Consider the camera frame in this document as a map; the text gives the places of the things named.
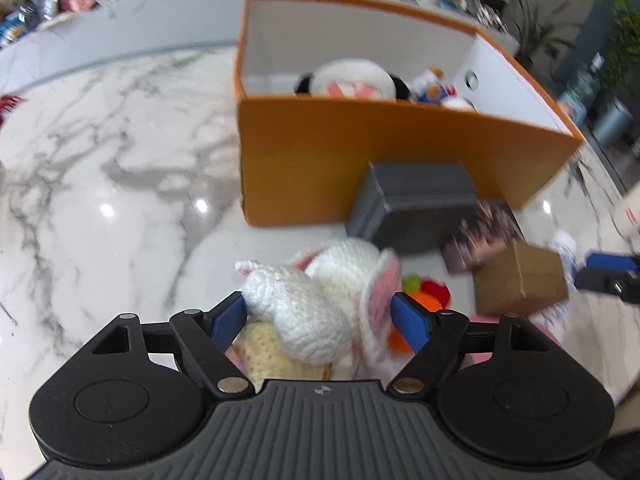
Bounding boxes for crochet carrot toy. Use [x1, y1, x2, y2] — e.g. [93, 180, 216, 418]
[389, 274, 453, 357]

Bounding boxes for blue bottle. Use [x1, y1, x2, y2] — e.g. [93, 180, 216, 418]
[559, 54, 607, 122]

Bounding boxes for potted green plant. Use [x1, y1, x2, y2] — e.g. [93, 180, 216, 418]
[509, 0, 577, 78]

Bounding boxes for cream crochet toy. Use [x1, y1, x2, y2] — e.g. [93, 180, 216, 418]
[227, 321, 333, 393]

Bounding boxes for red feather toy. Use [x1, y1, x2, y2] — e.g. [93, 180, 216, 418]
[0, 94, 29, 122]

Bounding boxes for white blue packet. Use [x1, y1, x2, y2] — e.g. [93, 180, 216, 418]
[549, 230, 579, 282]

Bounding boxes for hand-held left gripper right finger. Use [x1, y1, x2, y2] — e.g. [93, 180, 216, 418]
[385, 293, 563, 397]

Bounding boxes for blue snack packet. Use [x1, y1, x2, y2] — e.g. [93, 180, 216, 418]
[0, 6, 40, 47]

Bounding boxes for small blue orange plush toy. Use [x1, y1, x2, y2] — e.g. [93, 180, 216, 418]
[412, 67, 458, 106]

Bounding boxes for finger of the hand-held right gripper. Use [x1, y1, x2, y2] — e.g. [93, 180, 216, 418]
[585, 252, 640, 273]
[574, 267, 640, 305]

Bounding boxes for dark grey box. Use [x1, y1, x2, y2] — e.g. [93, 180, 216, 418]
[345, 161, 481, 253]

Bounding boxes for brown cardboard box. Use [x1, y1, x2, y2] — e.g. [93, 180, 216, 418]
[472, 241, 571, 317]

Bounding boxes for cow figurines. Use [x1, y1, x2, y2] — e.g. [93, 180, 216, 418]
[474, 1, 507, 32]

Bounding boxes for white crochet rabbit toy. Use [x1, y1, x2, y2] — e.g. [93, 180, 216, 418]
[234, 238, 403, 378]

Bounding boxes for panda plush toy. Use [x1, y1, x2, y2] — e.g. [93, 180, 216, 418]
[295, 58, 412, 102]

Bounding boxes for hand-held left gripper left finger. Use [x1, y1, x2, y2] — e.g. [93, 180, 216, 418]
[93, 292, 253, 397]

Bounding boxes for dark printed photo card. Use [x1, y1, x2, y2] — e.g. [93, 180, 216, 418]
[440, 200, 526, 275]

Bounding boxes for orange cardboard storage box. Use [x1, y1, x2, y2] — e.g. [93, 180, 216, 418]
[234, 0, 586, 228]

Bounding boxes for plant in grey pot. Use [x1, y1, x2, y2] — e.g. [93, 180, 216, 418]
[594, 0, 640, 147]

